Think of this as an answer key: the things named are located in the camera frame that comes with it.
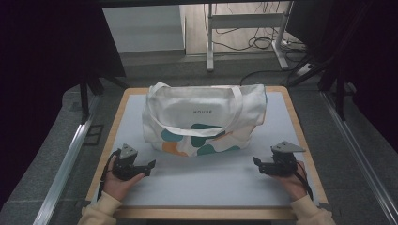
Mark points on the person's left hand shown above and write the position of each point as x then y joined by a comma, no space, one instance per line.
120,186

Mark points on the wooden table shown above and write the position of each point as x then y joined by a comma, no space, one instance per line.
203,213

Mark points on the dark floor grate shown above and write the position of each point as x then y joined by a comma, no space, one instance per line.
93,135

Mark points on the aluminium floor rail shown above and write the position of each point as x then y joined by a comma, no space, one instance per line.
64,168
363,153

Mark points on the white power strip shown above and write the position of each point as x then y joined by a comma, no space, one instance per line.
304,69

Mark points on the person's right hand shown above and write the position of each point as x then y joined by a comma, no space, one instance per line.
292,184

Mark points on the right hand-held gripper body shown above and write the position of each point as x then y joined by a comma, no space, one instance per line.
281,162

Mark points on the white metal desk frame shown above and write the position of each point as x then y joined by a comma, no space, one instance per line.
245,21

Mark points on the pale grey board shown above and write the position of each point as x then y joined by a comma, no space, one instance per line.
144,29

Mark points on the grey table mat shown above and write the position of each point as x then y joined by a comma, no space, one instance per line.
203,184

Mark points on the white tote bag coloured blobs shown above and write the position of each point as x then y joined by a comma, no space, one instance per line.
187,109

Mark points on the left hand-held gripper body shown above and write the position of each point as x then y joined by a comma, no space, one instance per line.
125,165

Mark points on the black metal stand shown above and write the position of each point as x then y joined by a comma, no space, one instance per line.
339,100
84,100

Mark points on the black curtain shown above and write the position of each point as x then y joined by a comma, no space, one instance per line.
37,62
372,62

